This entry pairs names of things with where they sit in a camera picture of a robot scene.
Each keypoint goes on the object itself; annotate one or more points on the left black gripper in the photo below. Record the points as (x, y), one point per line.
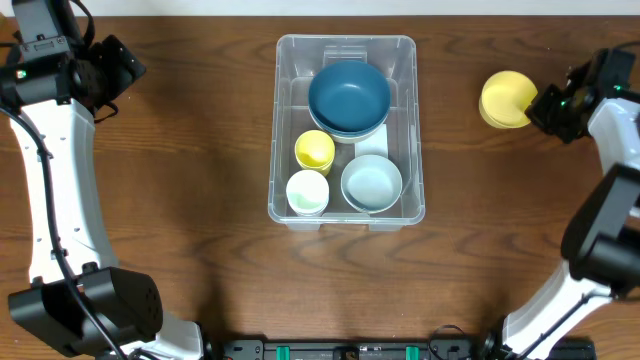
(110, 55)

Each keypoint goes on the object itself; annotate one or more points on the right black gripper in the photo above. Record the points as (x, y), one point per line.
(538, 111)

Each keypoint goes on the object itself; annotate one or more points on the yellow bowl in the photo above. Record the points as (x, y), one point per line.
(504, 98)

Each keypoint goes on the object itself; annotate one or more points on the light grey bowl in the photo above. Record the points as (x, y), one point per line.
(371, 164)

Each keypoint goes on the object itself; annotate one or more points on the dark blue bowl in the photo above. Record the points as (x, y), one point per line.
(350, 124)
(351, 85)

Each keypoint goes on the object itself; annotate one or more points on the dark blue bowl front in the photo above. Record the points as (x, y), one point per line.
(350, 124)

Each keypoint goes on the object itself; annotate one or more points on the beige bowl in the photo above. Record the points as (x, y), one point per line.
(346, 139)

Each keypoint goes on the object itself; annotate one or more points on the yellow cup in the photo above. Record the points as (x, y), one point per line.
(325, 167)
(314, 149)

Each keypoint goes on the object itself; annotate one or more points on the cream cup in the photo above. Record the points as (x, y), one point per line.
(307, 193)

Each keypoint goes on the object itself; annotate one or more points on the white bowl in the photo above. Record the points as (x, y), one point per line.
(371, 193)

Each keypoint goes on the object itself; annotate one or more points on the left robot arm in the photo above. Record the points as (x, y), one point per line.
(79, 300)

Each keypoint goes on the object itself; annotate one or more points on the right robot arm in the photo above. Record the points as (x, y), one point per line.
(600, 254)

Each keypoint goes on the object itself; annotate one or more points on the white label in container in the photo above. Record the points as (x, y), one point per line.
(375, 144)

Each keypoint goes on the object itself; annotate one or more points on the clear plastic storage container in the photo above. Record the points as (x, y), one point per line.
(298, 59)

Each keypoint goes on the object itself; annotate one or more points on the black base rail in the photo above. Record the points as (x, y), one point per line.
(438, 348)

